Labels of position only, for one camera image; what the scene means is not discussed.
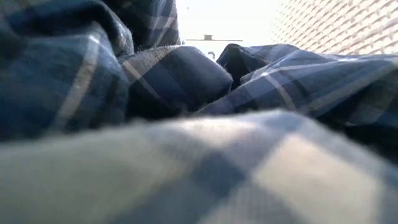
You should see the blue plaid shirt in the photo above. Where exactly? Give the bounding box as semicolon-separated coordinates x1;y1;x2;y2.
0;0;398;224

